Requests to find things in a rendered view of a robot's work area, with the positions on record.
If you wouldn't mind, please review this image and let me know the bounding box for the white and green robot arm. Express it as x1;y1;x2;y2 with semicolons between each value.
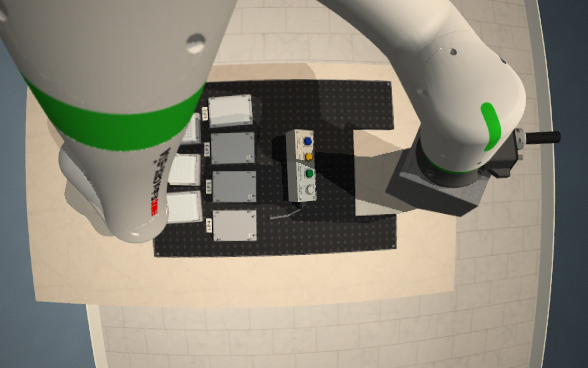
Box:
0;0;561;243

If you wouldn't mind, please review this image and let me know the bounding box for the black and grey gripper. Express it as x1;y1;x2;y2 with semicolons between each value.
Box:
167;153;180;193

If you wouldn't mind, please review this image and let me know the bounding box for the grey angled control panel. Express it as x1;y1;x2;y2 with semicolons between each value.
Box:
269;129;316;219

